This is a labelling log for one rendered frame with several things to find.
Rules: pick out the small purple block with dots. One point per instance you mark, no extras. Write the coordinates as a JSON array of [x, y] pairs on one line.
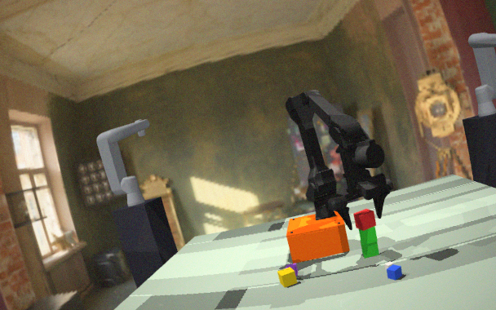
[[293, 266]]

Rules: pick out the blue block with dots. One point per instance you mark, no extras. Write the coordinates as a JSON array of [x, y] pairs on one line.
[[394, 272]]

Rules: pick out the small yellow cube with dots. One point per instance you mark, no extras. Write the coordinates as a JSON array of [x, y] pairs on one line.
[[287, 277]]

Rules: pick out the green block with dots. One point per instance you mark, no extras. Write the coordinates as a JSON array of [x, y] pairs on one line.
[[369, 250], [368, 236]]

